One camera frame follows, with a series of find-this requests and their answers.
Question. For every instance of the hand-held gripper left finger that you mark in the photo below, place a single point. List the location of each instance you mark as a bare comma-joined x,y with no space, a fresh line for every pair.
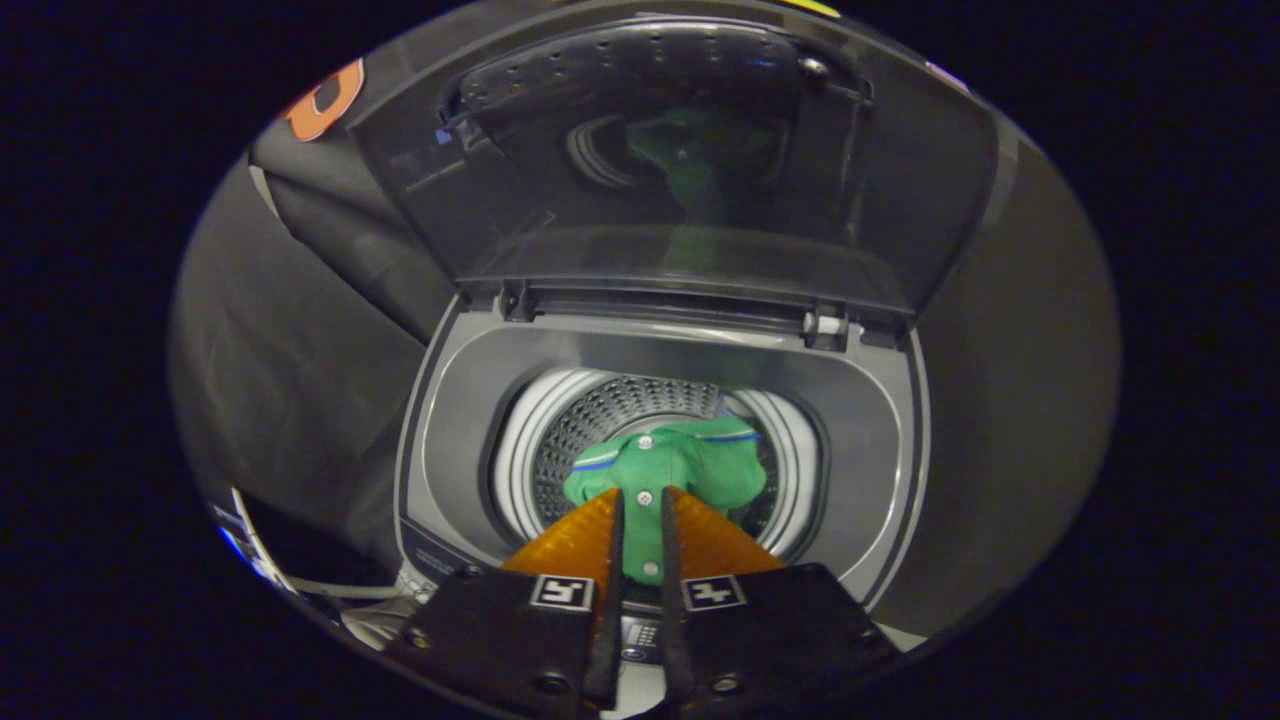
500,630

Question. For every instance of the green polo shirt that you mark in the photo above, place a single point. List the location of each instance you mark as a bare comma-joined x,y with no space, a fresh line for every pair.
700,465

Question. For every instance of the white device with blue edge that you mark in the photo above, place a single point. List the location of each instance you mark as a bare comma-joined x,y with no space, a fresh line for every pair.
243,548

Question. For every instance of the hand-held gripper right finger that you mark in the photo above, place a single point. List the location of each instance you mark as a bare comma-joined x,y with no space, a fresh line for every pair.
780,625

